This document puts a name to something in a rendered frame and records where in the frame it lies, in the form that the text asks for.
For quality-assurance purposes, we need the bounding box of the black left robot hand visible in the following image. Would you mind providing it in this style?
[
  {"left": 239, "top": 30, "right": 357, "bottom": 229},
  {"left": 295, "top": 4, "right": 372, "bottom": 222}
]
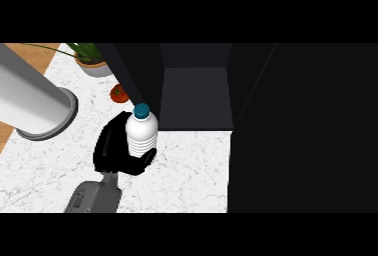
[{"left": 91, "top": 110, "right": 159, "bottom": 177}]

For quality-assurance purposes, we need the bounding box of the white water bottle blue cap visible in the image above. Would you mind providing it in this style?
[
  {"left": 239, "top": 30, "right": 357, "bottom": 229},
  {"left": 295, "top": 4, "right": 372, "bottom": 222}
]
[{"left": 124, "top": 102, "right": 161, "bottom": 158}]

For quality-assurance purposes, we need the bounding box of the dark grey cabinet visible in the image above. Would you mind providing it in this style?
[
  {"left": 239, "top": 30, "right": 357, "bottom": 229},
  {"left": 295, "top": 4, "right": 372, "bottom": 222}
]
[{"left": 94, "top": 42, "right": 236, "bottom": 132}]

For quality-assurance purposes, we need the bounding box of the red tomato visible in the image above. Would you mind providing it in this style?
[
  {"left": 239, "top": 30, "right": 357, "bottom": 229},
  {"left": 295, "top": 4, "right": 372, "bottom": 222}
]
[{"left": 108, "top": 83, "right": 131, "bottom": 104}]

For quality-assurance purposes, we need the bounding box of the large grey metal cylinder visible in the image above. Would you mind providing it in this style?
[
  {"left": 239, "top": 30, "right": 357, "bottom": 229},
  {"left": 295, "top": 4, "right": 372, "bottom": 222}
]
[{"left": 0, "top": 42, "right": 81, "bottom": 142}]

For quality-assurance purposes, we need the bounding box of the green plant in grey pot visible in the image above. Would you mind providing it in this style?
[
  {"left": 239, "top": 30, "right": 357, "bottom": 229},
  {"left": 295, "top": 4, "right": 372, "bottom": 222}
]
[{"left": 23, "top": 42, "right": 115, "bottom": 79}]

